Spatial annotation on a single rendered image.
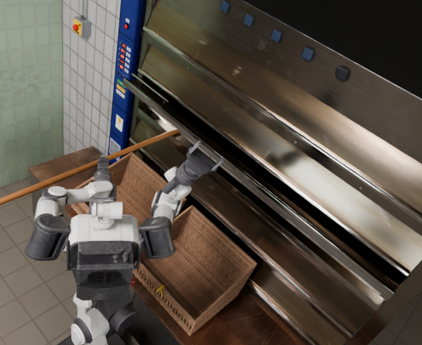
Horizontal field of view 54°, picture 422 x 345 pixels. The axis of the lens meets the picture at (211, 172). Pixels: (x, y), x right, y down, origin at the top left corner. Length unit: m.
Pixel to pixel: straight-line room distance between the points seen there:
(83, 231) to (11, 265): 1.70
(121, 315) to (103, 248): 0.39
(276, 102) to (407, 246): 0.83
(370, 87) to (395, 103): 0.11
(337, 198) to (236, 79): 0.73
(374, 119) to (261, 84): 0.55
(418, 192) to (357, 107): 0.40
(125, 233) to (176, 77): 1.06
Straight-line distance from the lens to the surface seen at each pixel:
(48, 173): 3.09
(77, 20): 2.97
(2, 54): 3.19
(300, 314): 2.46
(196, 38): 2.22
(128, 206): 2.87
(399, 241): 1.90
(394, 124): 1.71
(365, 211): 1.91
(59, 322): 3.04
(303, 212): 1.98
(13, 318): 3.09
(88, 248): 1.60
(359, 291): 2.14
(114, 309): 1.89
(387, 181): 1.78
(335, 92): 1.77
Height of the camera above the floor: 2.67
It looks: 40 degrees down
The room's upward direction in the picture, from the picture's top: 17 degrees clockwise
